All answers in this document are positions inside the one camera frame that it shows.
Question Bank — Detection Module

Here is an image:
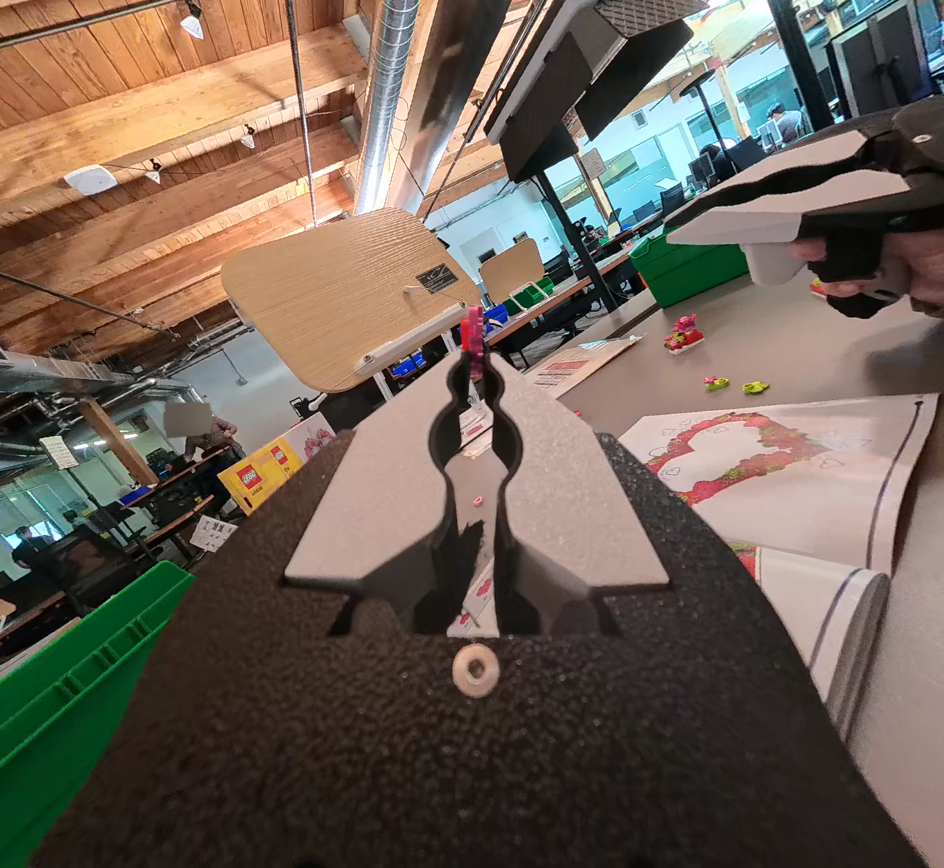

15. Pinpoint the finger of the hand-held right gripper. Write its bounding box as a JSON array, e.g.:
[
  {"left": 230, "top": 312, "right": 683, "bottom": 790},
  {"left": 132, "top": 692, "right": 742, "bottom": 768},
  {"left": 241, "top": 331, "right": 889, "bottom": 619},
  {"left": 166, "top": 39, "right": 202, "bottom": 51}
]
[
  {"left": 662, "top": 170, "right": 914, "bottom": 247},
  {"left": 689, "top": 129, "right": 871, "bottom": 213}
]

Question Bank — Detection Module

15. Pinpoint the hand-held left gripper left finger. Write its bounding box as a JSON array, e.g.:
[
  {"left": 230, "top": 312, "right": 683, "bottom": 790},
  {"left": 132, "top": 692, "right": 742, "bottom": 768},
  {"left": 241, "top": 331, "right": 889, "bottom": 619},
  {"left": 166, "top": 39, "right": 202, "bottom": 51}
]
[{"left": 283, "top": 350, "right": 474, "bottom": 618}]

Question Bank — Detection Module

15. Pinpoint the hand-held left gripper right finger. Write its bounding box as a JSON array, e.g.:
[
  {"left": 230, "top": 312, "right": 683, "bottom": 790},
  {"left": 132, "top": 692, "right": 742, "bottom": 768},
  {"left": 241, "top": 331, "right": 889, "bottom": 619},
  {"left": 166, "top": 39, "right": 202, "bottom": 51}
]
[{"left": 479, "top": 352, "right": 672, "bottom": 635}]

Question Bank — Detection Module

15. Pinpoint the small pink red lego assembly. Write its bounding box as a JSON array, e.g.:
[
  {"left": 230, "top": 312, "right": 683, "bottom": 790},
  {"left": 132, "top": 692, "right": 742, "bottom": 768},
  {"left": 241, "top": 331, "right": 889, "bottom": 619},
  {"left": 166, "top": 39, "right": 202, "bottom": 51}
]
[{"left": 663, "top": 314, "right": 707, "bottom": 356}]

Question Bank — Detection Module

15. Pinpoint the person's right hand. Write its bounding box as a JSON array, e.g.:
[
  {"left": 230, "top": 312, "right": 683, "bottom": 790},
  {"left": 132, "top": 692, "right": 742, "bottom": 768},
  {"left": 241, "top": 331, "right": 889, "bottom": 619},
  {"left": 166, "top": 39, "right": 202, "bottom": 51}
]
[{"left": 785, "top": 229, "right": 944, "bottom": 321}]

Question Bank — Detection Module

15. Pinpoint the green plastic bin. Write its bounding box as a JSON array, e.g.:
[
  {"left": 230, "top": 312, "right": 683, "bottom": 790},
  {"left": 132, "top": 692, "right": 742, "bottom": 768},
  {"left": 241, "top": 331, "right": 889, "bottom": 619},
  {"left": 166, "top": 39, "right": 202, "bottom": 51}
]
[
  {"left": 629, "top": 225, "right": 751, "bottom": 309},
  {"left": 0, "top": 560, "right": 197, "bottom": 868}
]

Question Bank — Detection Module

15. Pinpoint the white flower print box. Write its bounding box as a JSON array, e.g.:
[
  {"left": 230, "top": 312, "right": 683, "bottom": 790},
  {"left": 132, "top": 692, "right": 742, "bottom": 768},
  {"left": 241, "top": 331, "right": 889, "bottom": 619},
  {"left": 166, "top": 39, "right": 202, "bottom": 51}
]
[{"left": 274, "top": 409, "right": 339, "bottom": 468}]

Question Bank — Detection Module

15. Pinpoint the computer monitor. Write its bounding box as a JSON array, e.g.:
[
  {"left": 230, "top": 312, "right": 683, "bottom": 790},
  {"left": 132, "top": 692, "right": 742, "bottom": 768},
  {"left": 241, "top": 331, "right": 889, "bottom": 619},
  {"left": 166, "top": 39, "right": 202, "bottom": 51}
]
[{"left": 824, "top": 0, "right": 944, "bottom": 119}]

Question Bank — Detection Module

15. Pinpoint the yellow cardboard box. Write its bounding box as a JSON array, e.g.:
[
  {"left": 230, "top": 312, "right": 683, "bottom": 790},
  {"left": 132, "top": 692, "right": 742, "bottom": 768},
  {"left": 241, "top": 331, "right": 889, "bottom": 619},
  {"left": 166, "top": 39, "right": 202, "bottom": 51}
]
[{"left": 216, "top": 438, "right": 310, "bottom": 518}]

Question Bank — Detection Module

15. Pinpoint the white flower print sheet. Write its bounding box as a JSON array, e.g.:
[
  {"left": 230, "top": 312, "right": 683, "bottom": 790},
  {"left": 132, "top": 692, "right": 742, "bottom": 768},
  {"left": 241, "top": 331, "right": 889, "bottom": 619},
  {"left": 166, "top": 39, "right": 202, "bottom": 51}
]
[{"left": 447, "top": 554, "right": 497, "bottom": 639}]

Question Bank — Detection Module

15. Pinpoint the white sheet with red print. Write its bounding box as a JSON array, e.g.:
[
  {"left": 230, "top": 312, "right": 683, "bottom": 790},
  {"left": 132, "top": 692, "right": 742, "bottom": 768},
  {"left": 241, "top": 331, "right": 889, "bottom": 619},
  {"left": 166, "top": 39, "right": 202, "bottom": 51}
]
[{"left": 527, "top": 336, "right": 645, "bottom": 399}]

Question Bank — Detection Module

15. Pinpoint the black steel column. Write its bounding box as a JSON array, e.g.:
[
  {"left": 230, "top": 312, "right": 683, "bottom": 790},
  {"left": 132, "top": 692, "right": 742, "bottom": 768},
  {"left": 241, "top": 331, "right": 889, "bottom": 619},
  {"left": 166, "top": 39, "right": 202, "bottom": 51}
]
[{"left": 740, "top": 0, "right": 836, "bottom": 133}]

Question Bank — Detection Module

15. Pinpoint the large wooden board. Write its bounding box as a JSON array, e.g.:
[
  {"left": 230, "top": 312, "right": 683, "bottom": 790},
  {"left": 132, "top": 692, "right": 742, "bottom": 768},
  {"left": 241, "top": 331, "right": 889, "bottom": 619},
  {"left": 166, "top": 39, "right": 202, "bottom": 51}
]
[{"left": 220, "top": 206, "right": 484, "bottom": 395}]

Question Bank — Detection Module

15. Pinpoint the small wooden board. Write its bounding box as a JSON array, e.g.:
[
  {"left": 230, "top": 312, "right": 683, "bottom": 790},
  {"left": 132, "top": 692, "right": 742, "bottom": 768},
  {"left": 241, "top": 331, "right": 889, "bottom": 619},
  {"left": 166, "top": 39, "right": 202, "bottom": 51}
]
[{"left": 478, "top": 237, "right": 548, "bottom": 306}]

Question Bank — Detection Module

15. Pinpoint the black and white hanging device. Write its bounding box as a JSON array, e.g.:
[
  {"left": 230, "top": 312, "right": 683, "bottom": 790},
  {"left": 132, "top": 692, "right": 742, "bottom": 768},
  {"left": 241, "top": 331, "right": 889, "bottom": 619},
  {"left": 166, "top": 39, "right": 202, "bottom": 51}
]
[{"left": 481, "top": 0, "right": 710, "bottom": 185}]

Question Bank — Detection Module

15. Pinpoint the white heart print paper sheet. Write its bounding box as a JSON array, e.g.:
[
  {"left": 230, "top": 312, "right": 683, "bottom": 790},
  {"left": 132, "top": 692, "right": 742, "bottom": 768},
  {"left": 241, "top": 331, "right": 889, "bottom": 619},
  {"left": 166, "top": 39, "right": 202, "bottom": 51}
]
[{"left": 618, "top": 392, "right": 942, "bottom": 576}]

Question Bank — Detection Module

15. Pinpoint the curled white paper sheet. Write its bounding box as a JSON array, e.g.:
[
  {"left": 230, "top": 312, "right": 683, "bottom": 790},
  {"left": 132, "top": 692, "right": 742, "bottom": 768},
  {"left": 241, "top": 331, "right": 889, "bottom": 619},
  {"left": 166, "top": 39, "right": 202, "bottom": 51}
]
[{"left": 730, "top": 544, "right": 894, "bottom": 738}]

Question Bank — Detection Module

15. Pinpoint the black office chair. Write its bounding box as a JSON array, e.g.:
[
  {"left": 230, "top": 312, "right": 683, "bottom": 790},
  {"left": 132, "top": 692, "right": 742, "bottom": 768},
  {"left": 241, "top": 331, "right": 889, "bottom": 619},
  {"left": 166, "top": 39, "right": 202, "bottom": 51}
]
[{"left": 43, "top": 520, "right": 157, "bottom": 612}]

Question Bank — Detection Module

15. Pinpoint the grey steel beam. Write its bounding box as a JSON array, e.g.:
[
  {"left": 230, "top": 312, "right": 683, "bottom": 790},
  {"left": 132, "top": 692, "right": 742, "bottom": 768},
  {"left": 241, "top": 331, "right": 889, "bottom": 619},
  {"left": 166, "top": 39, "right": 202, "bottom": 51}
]
[{"left": 402, "top": 0, "right": 550, "bottom": 216}]

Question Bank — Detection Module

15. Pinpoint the white ceiling access point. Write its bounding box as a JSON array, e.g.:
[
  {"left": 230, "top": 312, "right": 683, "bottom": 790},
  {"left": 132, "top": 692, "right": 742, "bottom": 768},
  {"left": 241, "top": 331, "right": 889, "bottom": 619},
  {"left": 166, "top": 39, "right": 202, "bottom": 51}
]
[{"left": 62, "top": 165, "right": 119, "bottom": 195}]

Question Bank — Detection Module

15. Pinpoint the silver ventilation duct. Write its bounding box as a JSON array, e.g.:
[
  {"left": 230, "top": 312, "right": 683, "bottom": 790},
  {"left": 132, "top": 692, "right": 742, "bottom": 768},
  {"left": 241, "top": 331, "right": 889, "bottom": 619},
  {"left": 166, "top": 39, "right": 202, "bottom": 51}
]
[{"left": 353, "top": 0, "right": 442, "bottom": 217}]

